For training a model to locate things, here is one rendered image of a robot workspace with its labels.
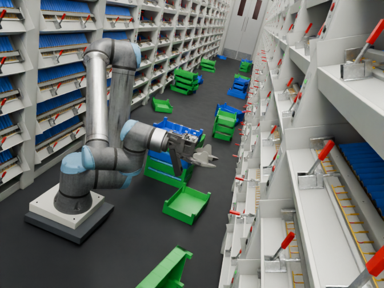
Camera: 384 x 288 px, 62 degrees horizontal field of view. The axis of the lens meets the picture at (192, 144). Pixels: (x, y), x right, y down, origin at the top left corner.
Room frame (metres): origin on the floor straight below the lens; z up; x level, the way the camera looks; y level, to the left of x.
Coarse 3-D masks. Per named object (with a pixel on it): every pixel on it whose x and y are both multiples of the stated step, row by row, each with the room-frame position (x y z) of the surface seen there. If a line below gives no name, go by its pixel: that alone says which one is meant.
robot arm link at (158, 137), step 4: (156, 128) 1.13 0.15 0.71; (156, 132) 1.10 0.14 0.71; (160, 132) 1.11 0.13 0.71; (164, 132) 1.11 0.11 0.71; (152, 136) 1.09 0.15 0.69; (156, 136) 1.09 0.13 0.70; (160, 136) 1.09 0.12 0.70; (164, 136) 1.10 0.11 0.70; (152, 140) 1.08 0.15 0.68; (156, 140) 1.08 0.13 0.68; (160, 140) 1.08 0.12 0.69; (164, 140) 1.10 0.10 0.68; (152, 144) 1.08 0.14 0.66; (156, 144) 1.08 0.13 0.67; (160, 144) 1.08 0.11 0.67; (152, 148) 1.09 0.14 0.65; (156, 148) 1.08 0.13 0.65; (160, 148) 1.08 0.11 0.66; (160, 152) 1.09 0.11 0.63
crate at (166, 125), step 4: (164, 120) 2.18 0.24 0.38; (156, 124) 2.01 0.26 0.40; (160, 124) 2.13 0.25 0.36; (164, 124) 2.18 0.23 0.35; (168, 124) 2.19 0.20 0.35; (172, 124) 2.18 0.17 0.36; (176, 124) 2.17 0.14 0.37; (160, 128) 2.14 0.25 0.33; (164, 128) 2.17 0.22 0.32; (168, 128) 2.19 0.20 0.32; (176, 128) 2.17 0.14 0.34; (184, 128) 2.16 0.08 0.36; (188, 128) 2.15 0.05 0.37; (176, 132) 2.15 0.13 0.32; (184, 132) 2.16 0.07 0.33; (192, 132) 2.14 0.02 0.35; (200, 132) 2.11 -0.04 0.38; (200, 136) 2.09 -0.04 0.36
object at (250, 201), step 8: (248, 160) 1.38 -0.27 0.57; (256, 160) 1.38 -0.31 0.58; (256, 168) 1.38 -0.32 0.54; (248, 176) 1.30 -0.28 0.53; (248, 184) 1.22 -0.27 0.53; (248, 192) 1.15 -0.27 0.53; (256, 192) 1.14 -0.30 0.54; (248, 200) 1.08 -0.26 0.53; (256, 200) 1.08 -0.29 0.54; (248, 208) 1.03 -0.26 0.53; (256, 208) 1.02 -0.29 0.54; (248, 224) 0.92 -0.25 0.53; (248, 232) 0.88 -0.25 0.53; (240, 240) 0.78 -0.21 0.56
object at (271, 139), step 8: (272, 120) 1.38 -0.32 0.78; (264, 128) 1.38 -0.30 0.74; (272, 128) 1.36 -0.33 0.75; (264, 136) 1.32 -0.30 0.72; (272, 136) 1.30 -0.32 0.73; (280, 136) 1.22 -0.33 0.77; (264, 144) 1.19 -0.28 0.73; (272, 144) 1.19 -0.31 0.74; (280, 144) 1.17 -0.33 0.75; (264, 152) 1.13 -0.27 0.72; (272, 152) 1.12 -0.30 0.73; (264, 160) 1.05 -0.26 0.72; (272, 160) 0.94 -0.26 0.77; (264, 168) 0.95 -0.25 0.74; (264, 176) 0.92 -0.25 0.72; (264, 184) 0.78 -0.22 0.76
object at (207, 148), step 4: (208, 144) 1.14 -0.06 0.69; (200, 148) 1.14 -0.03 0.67; (204, 148) 1.14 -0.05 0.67; (208, 148) 1.14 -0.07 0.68; (196, 152) 1.13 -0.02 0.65; (200, 152) 1.14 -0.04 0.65; (208, 152) 1.14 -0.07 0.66; (212, 156) 1.14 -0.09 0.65; (212, 160) 1.13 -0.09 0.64; (216, 160) 1.13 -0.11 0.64
